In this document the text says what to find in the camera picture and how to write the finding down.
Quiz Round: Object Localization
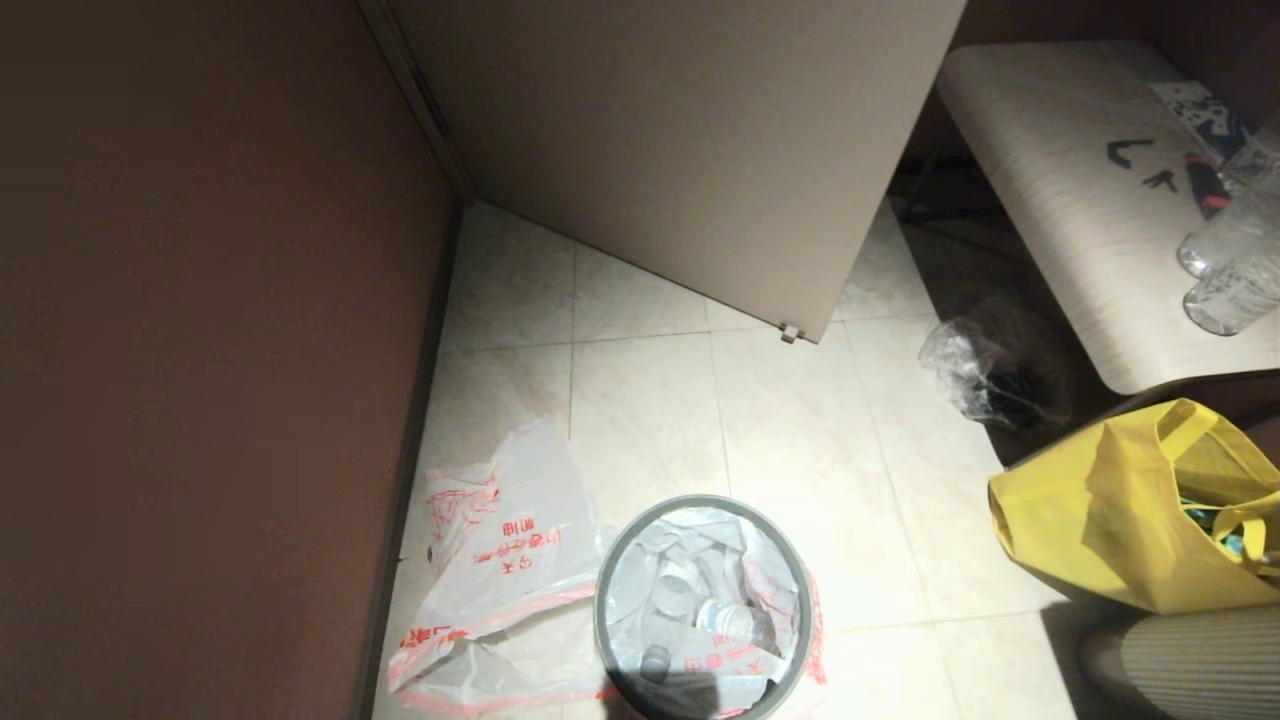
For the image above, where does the beige door panel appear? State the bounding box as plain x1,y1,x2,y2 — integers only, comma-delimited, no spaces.
385,0,969,344

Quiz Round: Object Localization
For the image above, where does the clear bag with black contents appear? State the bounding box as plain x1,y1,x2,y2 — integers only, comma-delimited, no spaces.
918,300,1073,431

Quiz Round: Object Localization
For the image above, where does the yellow fabric tote bag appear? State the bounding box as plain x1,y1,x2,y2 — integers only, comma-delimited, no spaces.
988,398,1280,615

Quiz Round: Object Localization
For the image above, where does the printed paper leaflet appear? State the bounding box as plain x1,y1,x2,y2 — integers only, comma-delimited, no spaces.
1148,80,1251,161

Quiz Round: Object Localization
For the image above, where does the red black screwdriver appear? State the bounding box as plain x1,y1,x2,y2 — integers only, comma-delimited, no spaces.
1185,152,1233,219

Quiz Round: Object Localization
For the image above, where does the light wood grain table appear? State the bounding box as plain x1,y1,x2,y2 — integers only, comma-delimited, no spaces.
898,40,1280,396

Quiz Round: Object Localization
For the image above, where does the grey plastic bin ring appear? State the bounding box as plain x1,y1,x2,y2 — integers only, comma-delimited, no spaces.
594,494,813,720

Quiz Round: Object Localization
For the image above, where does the clear bottle blue label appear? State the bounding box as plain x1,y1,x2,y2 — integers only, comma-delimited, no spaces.
700,598,776,641

